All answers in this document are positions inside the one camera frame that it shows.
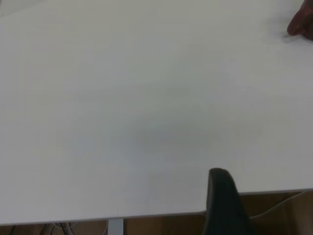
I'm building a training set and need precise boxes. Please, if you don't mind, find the white cable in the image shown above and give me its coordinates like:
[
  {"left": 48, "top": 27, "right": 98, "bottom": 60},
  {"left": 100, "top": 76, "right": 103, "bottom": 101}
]
[{"left": 251, "top": 191, "right": 308, "bottom": 218}]

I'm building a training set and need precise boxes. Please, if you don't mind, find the white table leg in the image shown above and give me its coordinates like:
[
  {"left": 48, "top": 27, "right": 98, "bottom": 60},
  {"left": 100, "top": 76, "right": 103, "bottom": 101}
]
[{"left": 107, "top": 218, "right": 124, "bottom": 235}]

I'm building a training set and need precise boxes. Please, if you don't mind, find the red ceramic mug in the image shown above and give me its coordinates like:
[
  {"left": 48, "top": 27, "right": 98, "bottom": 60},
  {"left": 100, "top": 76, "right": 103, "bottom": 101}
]
[{"left": 287, "top": 0, "right": 313, "bottom": 41}]

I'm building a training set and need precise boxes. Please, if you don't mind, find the grey cable bundle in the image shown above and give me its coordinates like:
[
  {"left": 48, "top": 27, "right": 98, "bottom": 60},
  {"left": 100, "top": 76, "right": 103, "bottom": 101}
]
[{"left": 40, "top": 221, "right": 83, "bottom": 235}]

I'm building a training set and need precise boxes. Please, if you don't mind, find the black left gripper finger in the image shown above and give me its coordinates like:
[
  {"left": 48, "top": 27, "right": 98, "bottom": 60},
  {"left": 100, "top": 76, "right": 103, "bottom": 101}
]
[{"left": 202, "top": 167, "right": 255, "bottom": 235}]

